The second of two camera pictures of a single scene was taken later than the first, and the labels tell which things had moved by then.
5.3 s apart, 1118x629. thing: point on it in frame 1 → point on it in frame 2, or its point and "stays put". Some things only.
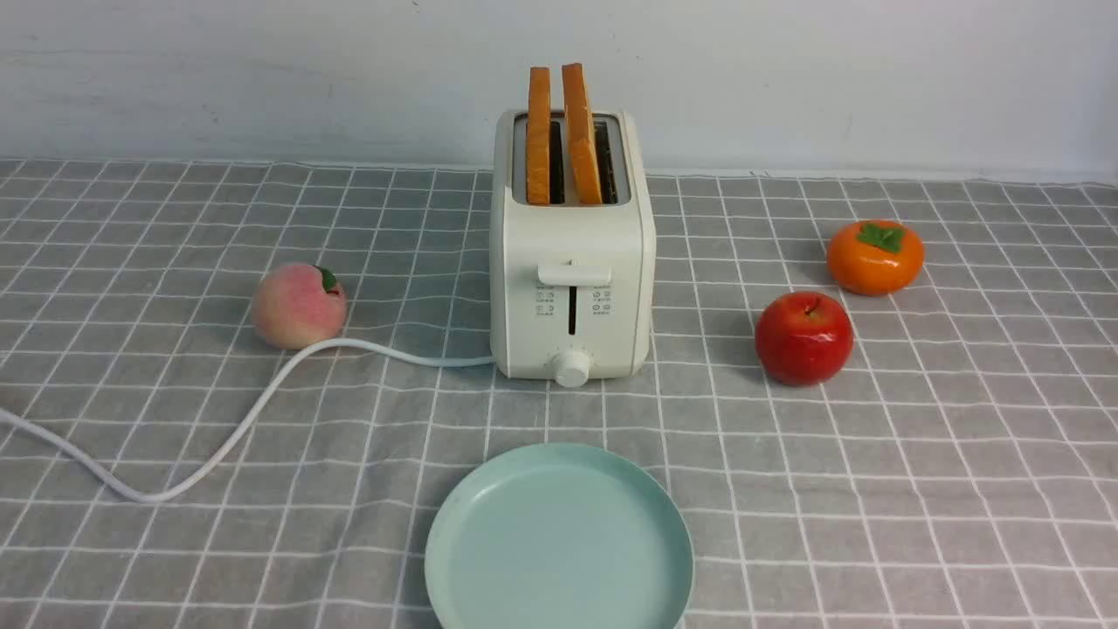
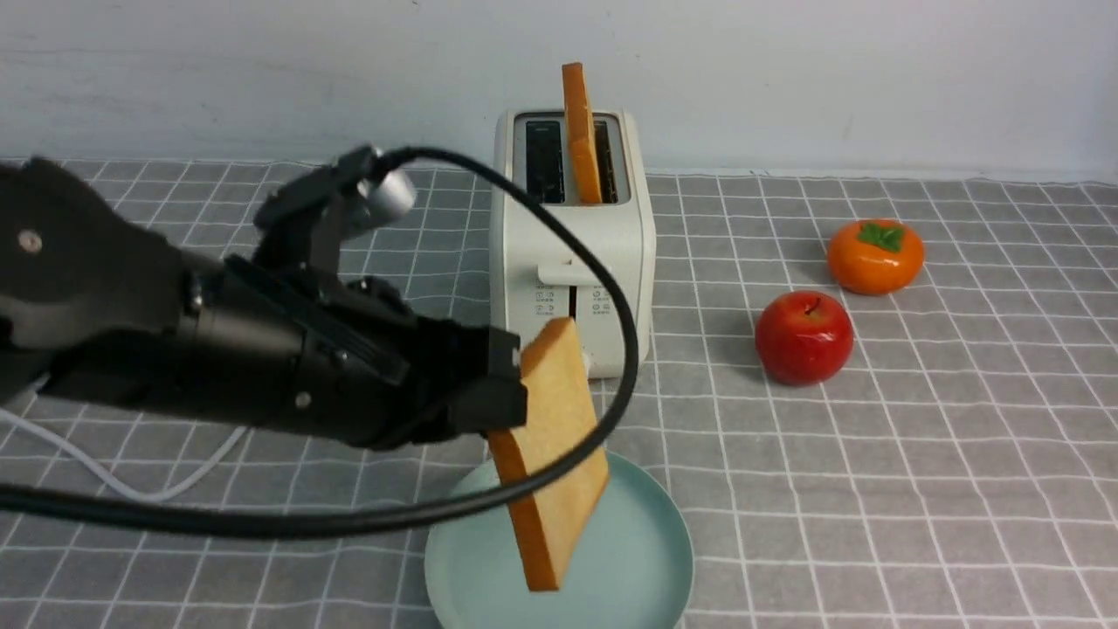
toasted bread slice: x=583 y=134 stays put
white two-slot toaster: x=572 y=267 stays put
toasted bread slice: x=539 y=137 → x=548 y=521
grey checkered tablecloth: x=960 y=471 stays put
